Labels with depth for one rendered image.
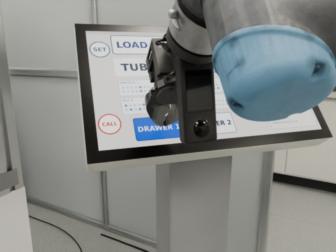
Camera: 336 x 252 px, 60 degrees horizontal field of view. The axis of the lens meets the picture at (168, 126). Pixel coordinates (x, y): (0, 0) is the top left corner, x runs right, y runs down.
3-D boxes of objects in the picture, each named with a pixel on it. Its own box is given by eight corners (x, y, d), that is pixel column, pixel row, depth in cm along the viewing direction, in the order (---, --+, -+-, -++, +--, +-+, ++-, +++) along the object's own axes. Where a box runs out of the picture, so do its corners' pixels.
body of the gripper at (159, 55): (187, 63, 49) (214, 5, 38) (199, 108, 45) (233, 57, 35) (142, 64, 46) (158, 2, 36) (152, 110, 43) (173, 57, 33)
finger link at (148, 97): (167, 108, 49) (181, 77, 42) (169, 117, 48) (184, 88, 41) (140, 110, 48) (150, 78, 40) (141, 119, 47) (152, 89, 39)
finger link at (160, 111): (156, 102, 55) (167, 72, 47) (162, 130, 52) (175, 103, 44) (139, 103, 54) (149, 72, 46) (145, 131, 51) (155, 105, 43)
